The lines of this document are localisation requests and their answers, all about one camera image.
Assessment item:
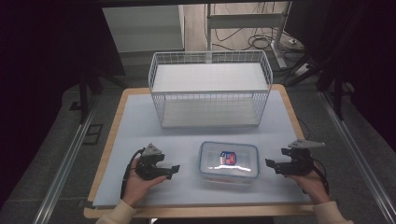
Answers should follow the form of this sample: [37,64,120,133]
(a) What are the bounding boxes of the white power strip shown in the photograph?
[291,62,313,78]

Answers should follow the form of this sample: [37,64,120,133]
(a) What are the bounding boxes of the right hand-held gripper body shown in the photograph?
[280,138,327,176]

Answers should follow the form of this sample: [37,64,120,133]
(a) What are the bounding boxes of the white cabinet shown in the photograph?
[102,4,186,54]

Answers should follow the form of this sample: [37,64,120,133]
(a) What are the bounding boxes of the black floor plate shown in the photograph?
[81,123,105,146]

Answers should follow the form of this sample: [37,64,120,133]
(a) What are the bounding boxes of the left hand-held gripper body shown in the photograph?
[134,143,171,181]

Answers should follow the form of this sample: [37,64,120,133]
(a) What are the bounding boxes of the white metal desk frame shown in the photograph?
[205,1,294,70]

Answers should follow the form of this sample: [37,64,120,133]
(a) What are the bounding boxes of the light blue table mat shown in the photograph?
[92,89,313,208]

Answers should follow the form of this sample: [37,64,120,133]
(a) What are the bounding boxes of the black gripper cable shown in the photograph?
[120,147,147,201]
[312,161,331,196]

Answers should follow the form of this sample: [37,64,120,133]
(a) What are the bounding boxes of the person's left hand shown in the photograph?
[122,168,168,208]

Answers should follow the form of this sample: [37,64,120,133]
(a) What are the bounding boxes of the black floor cables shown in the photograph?
[213,2,312,82]

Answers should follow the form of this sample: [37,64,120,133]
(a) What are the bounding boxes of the aluminium floor rail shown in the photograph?
[319,91,396,224]
[32,96,98,224]

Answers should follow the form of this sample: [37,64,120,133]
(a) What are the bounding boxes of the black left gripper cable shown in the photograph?
[120,147,147,201]

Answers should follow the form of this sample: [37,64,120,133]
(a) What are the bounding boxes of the clear container with blue-rimmed lid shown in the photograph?
[198,140,261,185]

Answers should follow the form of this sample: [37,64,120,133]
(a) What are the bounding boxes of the white wire shelf rack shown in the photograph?
[148,49,275,130]

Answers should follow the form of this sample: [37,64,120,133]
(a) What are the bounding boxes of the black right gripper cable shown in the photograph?
[312,161,331,196]

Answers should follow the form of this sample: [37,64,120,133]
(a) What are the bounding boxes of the person's right hand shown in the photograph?
[286,170,332,205]

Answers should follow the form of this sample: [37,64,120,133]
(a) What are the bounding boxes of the black metal stand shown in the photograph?
[68,73,129,125]
[284,52,354,121]

